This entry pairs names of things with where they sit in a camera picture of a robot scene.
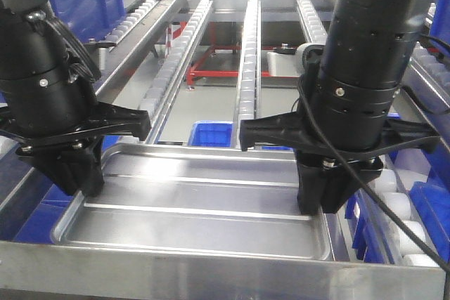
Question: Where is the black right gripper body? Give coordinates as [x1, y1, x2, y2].
[239, 112, 440, 214]

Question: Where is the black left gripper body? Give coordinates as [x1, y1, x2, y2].
[1, 102, 151, 196]

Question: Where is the silver ribbed metal tray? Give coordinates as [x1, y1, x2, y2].
[52, 144, 331, 260]

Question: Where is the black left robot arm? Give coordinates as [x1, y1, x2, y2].
[1, 0, 150, 196]

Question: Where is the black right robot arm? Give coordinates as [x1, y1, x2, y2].
[240, 0, 439, 215]

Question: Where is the blue bin below left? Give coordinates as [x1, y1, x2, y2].
[13, 134, 120, 244]

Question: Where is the blue bin below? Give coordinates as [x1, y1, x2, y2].
[13, 134, 120, 244]
[345, 148, 449, 267]

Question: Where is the blue bin below right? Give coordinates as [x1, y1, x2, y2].
[345, 148, 449, 267]

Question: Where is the white roller track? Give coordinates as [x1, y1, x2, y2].
[233, 0, 260, 127]
[139, 0, 213, 144]
[105, 0, 159, 44]
[297, 0, 327, 45]

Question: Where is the centre white roller track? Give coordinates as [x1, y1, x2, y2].
[233, 0, 260, 127]

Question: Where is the small blue bin below centre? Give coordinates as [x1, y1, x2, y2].
[188, 121, 233, 148]

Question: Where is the left white roller track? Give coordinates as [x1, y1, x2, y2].
[105, 0, 159, 44]

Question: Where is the blue bin far right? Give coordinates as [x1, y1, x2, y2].
[430, 0, 449, 44]

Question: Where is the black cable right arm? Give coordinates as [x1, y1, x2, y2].
[291, 32, 450, 273]

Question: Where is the steel divider rail left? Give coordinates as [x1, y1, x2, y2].
[94, 0, 185, 103]

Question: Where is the steel front shelf rail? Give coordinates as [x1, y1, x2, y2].
[1, 242, 449, 299]

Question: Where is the red metal floor frame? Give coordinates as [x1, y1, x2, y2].
[185, 45, 298, 89]

